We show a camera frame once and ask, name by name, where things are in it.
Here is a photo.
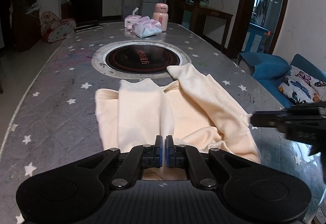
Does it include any blue sofa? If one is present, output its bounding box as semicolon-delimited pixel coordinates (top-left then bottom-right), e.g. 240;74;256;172
237;52;325;108

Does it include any pink wet wipes pack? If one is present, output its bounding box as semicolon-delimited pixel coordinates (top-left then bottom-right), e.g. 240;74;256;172
131;17;162;39

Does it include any pink thermos bottle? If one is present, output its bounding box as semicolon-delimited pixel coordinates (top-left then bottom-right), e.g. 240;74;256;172
152;3;169;32

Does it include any pink tissue box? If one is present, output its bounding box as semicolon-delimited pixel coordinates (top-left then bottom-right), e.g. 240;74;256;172
124;7;141;28

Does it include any butterfly print cushion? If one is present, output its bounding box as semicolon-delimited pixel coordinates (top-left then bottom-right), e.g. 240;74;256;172
278;66;325;104

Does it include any dark wooden side table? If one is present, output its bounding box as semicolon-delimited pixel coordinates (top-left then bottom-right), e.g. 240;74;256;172
189;6;233;47

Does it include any polka dot play tent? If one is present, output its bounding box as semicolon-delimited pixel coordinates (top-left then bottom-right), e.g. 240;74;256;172
40;11;76;43

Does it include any cream garment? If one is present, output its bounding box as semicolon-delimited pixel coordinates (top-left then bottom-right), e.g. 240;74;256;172
94;62;261;181

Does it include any round black induction cooktop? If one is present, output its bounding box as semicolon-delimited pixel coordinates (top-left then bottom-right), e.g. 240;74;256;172
91;40;192;80

